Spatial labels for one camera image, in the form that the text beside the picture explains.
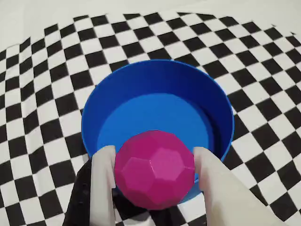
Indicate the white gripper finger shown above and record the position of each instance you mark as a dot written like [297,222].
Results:
[218,193]

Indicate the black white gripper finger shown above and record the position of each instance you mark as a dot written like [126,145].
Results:
[101,188]

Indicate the pink faceted ball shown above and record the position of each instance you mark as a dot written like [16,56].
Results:
[155,169]

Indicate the blue round box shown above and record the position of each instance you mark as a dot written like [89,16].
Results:
[164,82]

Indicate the black white checkered table sheet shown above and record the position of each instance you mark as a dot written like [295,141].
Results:
[47,94]

